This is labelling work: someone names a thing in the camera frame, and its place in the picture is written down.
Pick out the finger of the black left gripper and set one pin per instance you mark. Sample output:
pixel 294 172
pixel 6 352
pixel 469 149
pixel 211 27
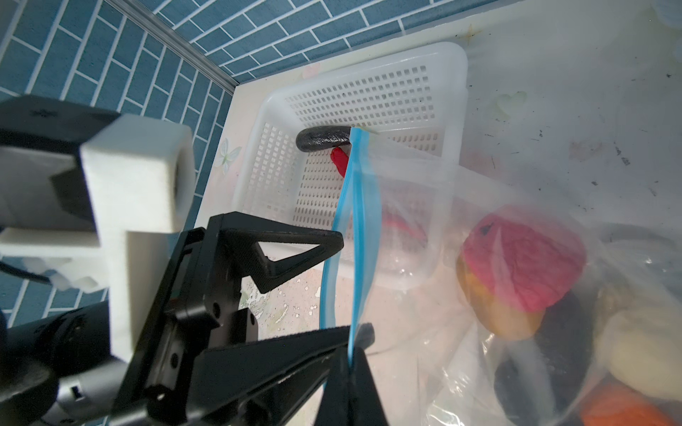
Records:
pixel 267 382
pixel 271 253

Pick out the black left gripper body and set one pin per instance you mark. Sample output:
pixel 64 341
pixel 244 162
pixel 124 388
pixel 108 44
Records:
pixel 197 296

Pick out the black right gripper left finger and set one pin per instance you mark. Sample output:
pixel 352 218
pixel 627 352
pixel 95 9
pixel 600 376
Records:
pixel 334 409

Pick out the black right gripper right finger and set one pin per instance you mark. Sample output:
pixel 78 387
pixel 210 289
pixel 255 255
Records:
pixel 366 406

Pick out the clear zip top bag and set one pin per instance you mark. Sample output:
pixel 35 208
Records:
pixel 433 362

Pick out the yellow lemon food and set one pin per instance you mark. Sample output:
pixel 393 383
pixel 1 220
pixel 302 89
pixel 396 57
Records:
pixel 494 314

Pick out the black avocado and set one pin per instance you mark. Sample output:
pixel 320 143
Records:
pixel 540 377

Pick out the pink cracked ball food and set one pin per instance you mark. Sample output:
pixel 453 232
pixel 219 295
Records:
pixel 526 259

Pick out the small orange tangerine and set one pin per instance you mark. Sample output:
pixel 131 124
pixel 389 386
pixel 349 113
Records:
pixel 617 404

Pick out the cream white bun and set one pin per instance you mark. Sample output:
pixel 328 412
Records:
pixel 637 337

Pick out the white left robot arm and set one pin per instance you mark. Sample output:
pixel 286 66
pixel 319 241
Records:
pixel 60 371

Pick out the dark purple eggplant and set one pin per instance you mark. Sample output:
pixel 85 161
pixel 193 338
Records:
pixel 321 138

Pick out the red chili pepper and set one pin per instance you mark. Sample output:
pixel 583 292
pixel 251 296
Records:
pixel 361 194

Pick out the white perforated plastic basket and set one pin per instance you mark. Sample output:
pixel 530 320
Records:
pixel 408 110

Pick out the aluminium corner post left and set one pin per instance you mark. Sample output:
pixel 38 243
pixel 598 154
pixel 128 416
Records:
pixel 141 16

